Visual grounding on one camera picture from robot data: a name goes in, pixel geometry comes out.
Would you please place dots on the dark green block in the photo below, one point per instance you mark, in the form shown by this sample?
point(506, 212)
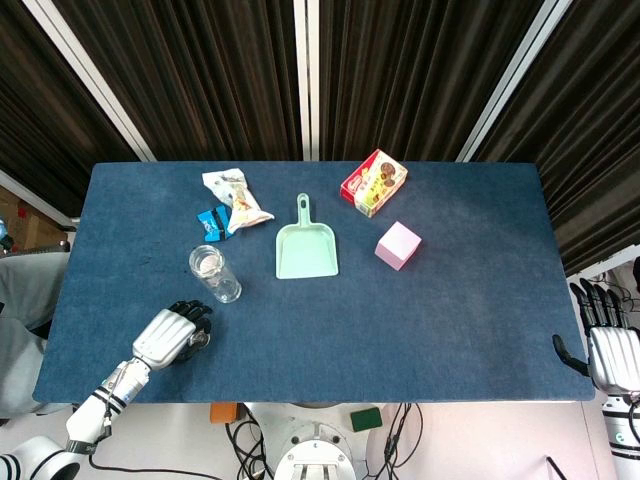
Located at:
point(366, 420)

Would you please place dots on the white robot torso base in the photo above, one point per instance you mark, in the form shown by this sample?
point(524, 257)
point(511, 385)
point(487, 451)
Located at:
point(315, 445)

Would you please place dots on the clear glass bottle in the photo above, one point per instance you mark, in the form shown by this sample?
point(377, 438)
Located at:
point(217, 277)

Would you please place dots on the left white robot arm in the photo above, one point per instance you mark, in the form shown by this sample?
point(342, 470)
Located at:
point(95, 412)

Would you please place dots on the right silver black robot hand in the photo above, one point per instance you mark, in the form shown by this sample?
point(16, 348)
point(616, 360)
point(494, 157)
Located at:
point(615, 357)

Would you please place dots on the orange block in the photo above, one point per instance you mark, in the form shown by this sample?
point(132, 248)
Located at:
point(222, 413)

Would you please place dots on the blue snack wrapper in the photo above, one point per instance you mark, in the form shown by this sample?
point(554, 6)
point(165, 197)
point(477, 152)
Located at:
point(212, 224)

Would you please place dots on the white crumpled snack bag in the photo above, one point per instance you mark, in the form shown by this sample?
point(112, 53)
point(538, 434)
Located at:
point(240, 202)

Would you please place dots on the red yellow snack box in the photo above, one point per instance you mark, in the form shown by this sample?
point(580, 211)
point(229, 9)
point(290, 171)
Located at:
point(375, 182)

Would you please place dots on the blue felt table cover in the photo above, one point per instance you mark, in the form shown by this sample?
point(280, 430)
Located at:
point(350, 330)

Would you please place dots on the dark brown curtain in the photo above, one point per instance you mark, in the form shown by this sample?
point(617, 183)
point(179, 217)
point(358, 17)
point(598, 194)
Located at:
point(595, 125)
point(45, 110)
point(200, 75)
point(410, 75)

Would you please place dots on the brown cardboard box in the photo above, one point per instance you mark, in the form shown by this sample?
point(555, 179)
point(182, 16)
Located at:
point(30, 225)

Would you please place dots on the mint green plastic dustpan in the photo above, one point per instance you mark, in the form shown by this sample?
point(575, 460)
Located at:
point(306, 252)

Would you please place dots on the pink cube block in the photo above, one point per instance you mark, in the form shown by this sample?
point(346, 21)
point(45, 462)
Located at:
point(397, 246)

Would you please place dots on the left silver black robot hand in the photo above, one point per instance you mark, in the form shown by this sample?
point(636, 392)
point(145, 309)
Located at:
point(162, 334)

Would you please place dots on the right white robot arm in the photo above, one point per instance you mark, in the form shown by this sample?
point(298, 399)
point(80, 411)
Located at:
point(622, 435)

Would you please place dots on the white pillar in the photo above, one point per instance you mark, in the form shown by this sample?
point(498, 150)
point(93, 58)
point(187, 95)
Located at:
point(510, 85)
point(95, 85)
point(306, 75)

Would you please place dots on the grey fabric seat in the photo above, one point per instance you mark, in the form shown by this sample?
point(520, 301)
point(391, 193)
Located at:
point(20, 300)

